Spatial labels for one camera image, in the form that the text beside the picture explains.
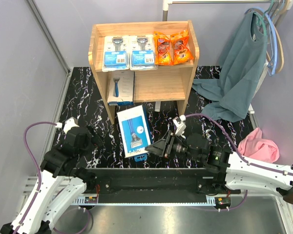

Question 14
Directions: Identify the metal clothes rack bar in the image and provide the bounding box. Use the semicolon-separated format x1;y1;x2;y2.
162;0;277;21

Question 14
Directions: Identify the teal blue t-shirt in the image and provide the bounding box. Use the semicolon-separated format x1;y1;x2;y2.
192;11;268;122

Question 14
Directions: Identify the beige wooden hanger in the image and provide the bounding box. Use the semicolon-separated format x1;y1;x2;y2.
269;0;293;74

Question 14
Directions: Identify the orange razor pack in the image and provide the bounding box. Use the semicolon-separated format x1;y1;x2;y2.
153;31;173;66
170;30;194;65

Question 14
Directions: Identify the aluminium corner frame profile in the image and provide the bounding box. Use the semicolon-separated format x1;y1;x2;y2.
25;0;70;74

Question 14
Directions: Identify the wooden two-tier shelf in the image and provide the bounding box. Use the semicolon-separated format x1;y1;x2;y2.
88;20;199;123

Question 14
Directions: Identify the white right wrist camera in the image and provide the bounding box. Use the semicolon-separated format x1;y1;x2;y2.
173;115;186;136

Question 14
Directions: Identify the blue Harry's razor box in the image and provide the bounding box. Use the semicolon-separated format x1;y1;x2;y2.
117;105;152;162

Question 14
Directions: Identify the small white bottle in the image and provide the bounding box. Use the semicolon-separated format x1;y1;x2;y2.
154;101;161;112

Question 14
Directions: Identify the pink cloth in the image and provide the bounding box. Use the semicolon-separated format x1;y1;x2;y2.
238;127;280;163

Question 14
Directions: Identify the Gillette razor blister pack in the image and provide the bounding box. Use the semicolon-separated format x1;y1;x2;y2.
102;36;129;72

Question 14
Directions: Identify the blue plastic hanger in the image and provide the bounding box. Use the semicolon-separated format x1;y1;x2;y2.
245;8;278;77

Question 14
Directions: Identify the green plastic hanger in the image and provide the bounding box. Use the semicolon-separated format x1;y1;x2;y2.
254;0;274;36

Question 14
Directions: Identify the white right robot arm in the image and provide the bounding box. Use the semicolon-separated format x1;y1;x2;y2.
146;131;293;205

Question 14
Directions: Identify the white Harry's razor box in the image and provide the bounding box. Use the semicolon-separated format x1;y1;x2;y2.
107;70;135;106

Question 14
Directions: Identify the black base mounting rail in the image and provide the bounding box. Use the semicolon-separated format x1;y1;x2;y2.
71;168;230;205

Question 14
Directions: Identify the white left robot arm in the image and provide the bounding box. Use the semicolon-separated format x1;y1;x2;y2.
0;125;103;234

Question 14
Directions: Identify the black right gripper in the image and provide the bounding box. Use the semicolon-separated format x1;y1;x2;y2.
146;130;203;162

